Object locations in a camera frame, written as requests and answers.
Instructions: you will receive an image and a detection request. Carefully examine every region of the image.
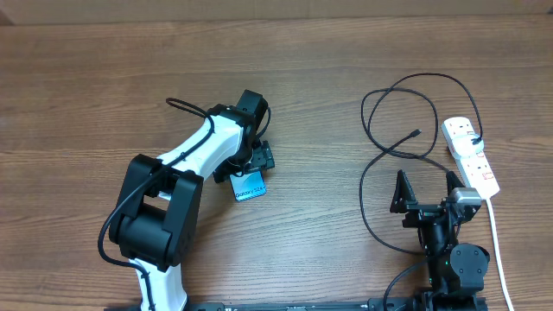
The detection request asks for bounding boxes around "white charger adapter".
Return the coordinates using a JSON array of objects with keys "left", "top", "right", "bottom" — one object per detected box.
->
[{"left": 450, "top": 133, "right": 484, "bottom": 159}]

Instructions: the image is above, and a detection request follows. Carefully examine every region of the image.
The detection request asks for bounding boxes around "white power strip cord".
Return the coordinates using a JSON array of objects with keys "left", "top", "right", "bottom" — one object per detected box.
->
[{"left": 486, "top": 198, "right": 515, "bottom": 311}]

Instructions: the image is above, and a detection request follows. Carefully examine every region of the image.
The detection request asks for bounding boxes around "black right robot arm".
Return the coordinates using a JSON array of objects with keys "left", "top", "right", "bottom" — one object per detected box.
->
[{"left": 382, "top": 170, "right": 490, "bottom": 310}]

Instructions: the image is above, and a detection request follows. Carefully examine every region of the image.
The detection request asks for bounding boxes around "blue Galaxy smartphone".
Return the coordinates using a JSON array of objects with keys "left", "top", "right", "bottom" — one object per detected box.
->
[{"left": 231, "top": 172, "right": 267, "bottom": 202}]

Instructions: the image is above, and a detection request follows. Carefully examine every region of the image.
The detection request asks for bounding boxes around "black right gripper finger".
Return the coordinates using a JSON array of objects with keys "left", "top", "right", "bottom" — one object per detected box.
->
[
  {"left": 390, "top": 170, "right": 417, "bottom": 213},
  {"left": 446, "top": 171, "right": 465, "bottom": 194}
]

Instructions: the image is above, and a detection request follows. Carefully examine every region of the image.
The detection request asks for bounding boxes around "black USB charging cable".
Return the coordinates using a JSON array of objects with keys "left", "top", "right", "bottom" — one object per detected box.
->
[{"left": 359, "top": 72, "right": 485, "bottom": 257}]

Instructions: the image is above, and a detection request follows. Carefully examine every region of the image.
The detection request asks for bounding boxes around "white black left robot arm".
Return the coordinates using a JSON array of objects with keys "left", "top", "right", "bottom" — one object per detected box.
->
[{"left": 98, "top": 90, "right": 275, "bottom": 310}]

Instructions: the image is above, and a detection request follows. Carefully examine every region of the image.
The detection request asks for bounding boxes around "white power strip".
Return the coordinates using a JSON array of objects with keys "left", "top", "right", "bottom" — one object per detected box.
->
[{"left": 441, "top": 117, "right": 499, "bottom": 200}]

